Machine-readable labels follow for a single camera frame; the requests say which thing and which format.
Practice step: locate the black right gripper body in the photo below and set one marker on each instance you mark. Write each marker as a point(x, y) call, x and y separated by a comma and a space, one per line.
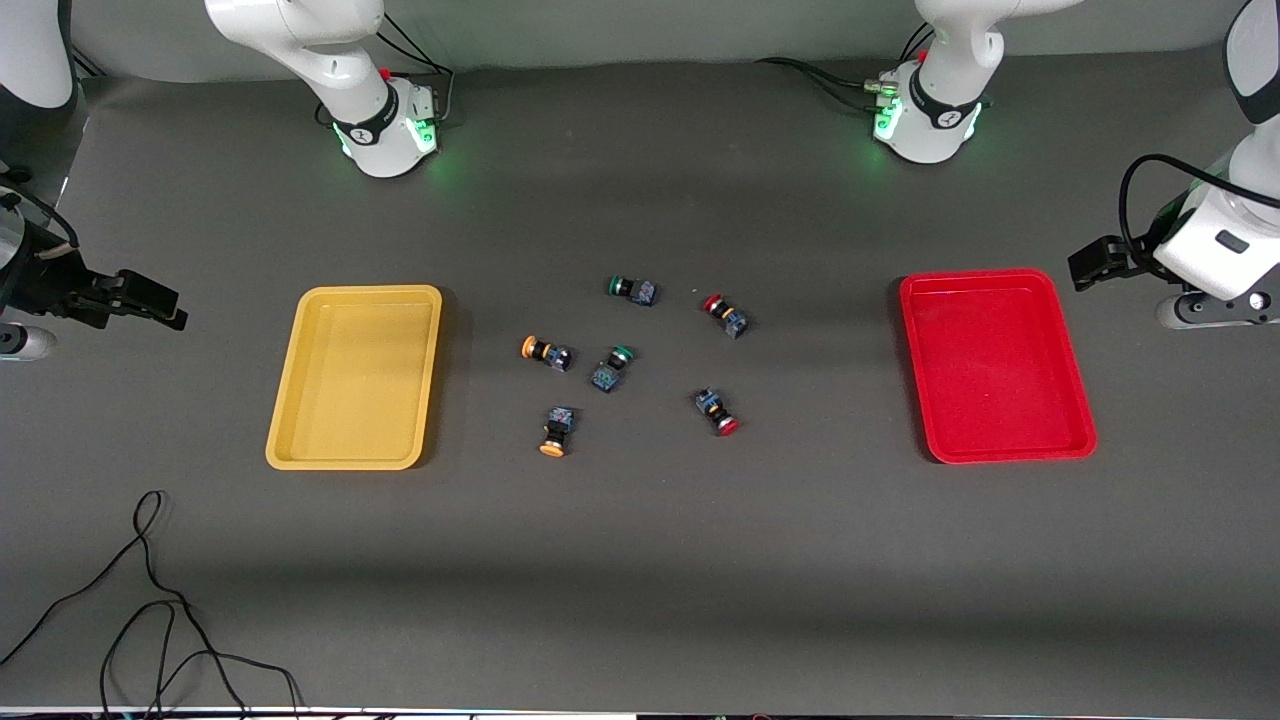
point(50, 284)

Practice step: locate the red mushroom push button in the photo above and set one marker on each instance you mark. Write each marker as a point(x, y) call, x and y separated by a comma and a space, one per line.
point(712, 405)
point(730, 320)

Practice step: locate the yellow mushroom push button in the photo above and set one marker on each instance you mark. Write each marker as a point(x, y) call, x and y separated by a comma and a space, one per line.
point(560, 420)
point(555, 355)

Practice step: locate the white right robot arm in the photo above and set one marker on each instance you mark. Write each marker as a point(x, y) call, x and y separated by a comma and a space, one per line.
point(350, 60)

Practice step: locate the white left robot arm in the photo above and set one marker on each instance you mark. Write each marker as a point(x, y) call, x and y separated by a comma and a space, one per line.
point(950, 110)

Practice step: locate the red plastic tray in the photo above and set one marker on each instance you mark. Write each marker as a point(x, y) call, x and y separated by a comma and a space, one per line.
point(990, 370)

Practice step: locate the yellow plastic tray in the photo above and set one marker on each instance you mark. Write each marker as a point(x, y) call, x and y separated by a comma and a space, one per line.
point(350, 380)

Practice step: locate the green mushroom push button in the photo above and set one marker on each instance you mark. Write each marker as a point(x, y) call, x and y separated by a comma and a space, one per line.
point(605, 378)
point(640, 293)

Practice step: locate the dark grey table mat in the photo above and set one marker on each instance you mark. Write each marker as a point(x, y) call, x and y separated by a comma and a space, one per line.
point(640, 560)

